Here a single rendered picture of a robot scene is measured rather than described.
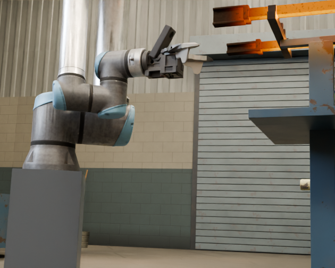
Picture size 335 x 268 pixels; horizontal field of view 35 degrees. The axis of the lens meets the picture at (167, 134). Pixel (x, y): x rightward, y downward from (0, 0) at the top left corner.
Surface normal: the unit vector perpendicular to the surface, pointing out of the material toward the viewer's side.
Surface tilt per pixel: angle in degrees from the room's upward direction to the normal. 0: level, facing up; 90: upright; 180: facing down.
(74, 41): 79
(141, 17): 90
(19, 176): 90
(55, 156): 70
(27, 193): 90
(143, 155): 90
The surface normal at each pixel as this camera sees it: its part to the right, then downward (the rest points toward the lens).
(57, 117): 0.23, -0.15
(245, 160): -0.24, -0.17
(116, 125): 0.21, 0.10
